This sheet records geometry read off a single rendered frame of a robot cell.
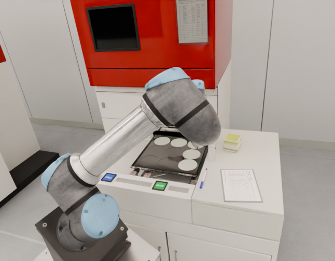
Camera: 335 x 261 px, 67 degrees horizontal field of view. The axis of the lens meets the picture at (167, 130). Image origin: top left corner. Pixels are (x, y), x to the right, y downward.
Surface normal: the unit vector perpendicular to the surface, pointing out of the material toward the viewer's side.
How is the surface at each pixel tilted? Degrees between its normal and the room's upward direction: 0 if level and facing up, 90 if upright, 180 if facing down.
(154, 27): 90
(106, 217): 55
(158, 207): 90
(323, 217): 0
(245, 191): 0
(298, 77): 90
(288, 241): 0
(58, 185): 66
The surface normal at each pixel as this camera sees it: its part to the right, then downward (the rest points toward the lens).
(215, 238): -0.33, 0.47
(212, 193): -0.09, -0.88
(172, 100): -0.13, 0.24
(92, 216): 0.63, -0.35
